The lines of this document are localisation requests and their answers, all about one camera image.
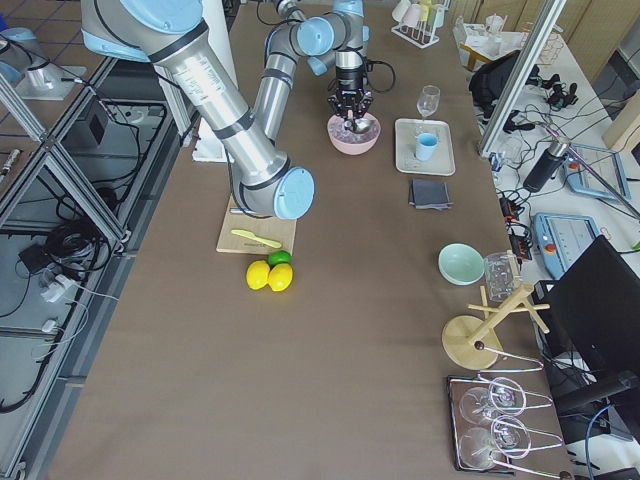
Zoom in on black monitor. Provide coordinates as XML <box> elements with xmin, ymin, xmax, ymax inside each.
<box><xmin>548</xmin><ymin>236</ymin><xmax>639</xmax><ymax>390</ymax></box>

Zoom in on yellow plastic knife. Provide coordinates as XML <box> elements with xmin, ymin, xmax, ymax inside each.
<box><xmin>230</xmin><ymin>229</ymin><xmax>282</xmax><ymax>249</ymax></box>

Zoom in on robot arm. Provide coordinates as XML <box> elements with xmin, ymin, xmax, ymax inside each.
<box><xmin>81</xmin><ymin>1</ymin><xmax>315</xmax><ymax>220</ymax></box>
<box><xmin>254</xmin><ymin>1</ymin><xmax>372</xmax><ymax>141</ymax></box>

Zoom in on clear glass jar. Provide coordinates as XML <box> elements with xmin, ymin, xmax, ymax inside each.
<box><xmin>484</xmin><ymin>251</ymin><xmax>521</xmax><ymax>302</ymax></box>

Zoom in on pink cup on rack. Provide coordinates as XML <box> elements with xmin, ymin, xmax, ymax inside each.
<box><xmin>392</xmin><ymin>0</ymin><xmax>422</xmax><ymax>28</ymax></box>

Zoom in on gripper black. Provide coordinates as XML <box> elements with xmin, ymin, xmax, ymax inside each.
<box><xmin>328</xmin><ymin>50</ymin><xmax>373</xmax><ymax>121</ymax></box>

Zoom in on metal ice scoop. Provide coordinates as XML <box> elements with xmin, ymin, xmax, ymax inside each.
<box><xmin>343</xmin><ymin>116</ymin><xmax>375</xmax><ymax>135</ymax></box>

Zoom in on ice cubes in bowl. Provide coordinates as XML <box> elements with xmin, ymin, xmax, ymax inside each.
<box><xmin>328</xmin><ymin>119</ymin><xmax>378</xmax><ymax>145</ymax></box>

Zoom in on light blue cup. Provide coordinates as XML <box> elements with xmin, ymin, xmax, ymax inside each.
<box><xmin>415</xmin><ymin>132</ymin><xmax>439</xmax><ymax>162</ymax></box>

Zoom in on dark grey folded cloth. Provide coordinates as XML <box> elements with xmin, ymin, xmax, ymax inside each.
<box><xmin>408</xmin><ymin>179</ymin><xmax>453</xmax><ymax>211</ymax></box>

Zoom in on white cup rack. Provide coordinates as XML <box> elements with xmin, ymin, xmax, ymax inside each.
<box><xmin>391</xmin><ymin>0</ymin><xmax>450</xmax><ymax>49</ymax></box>

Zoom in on black glass tray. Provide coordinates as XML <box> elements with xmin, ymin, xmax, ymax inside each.
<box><xmin>446</xmin><ymin>376</ymin><xmax>572</xmax><ymax>479</ymax></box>

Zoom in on clear wine glass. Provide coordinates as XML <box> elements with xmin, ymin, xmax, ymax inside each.
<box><xmin>416</xmin><ymin>85</ymin><xmax>441</xmax><ymax>120</ymax></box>

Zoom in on wooden cutting board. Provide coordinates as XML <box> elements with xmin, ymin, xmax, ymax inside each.
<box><xmin>216</xmin><ymin>197</ymin><xmax>297</xmax><ymax>255</ymax></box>

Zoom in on pink bowl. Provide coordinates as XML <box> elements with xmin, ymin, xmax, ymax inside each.
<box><xmin>327</xmin><ymin>113</ymin><xmax>381</xmax><ymax>155</ymax></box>

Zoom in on aluminium frame post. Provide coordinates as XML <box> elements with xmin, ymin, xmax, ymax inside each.
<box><xmin>478</xmin><ymin>0</ymin><xmax>566</xmax><ymax>158</ymax></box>

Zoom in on mint green bowl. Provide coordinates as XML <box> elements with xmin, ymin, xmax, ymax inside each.
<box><xmin>438</xmin><ymin>243</ymin><xmax>484</xmax><ymax>286</ymax></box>

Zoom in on cream serving tray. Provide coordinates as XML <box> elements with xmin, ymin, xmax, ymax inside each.
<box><xmin>395</xmin><ymin>118</ymin><xmax>455</xmax><ymax>176</ymax></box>

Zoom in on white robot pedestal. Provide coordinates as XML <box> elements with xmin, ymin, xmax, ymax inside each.
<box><xmin>191</xmin><ymin>0</ymin><xmax>241</xmax><ymax>164</ymax></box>

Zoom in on blue teach pendant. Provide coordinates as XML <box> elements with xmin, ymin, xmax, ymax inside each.
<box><xmin>532</xmin><ymin>212</ymin><xmax>598</xmax><ymax>280</ymax></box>
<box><xmin>563</xmin><ymin>143</ymin><xmax>632</xmax><ymax>201</ymax></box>

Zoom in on upper lying wine glass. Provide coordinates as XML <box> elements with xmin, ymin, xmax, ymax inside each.
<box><xmin>459</xmin><ymin>377</ymin><xmax>553</xmax><ymax>426</ymax></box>

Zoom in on lower lying wine glass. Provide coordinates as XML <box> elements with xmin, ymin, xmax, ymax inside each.
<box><xmin>456</xmin><ymin>415</ymin><xmax>564</xmax><ymax>478</ymax></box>

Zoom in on black water bottle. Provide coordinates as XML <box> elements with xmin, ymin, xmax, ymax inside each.
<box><xmin>523</xmin><ymin>137</ymin><xmax>571</xmax><ymax>193</ymax></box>

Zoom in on wooden glass stand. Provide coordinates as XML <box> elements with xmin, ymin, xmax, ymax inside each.
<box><xmin>441</xmin><ymin>283</ymin><xmax>550</xmax><ymax>373</ymax></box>

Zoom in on black backpack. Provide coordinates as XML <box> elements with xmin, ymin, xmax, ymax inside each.
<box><xmin>469</xmin><ymin>50</ymin><xmax>520</xmax><ymax>121</ymax></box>

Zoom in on lying wine glass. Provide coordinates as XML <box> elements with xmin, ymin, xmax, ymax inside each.
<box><xmin>456</xmin><ymin>415</ymin><xmax>564</xmax><ymax>478</ymax></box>
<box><xmin>459</xmin><ymin>377</ymin><xmax>553</xmax><ymax>426</ymax></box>

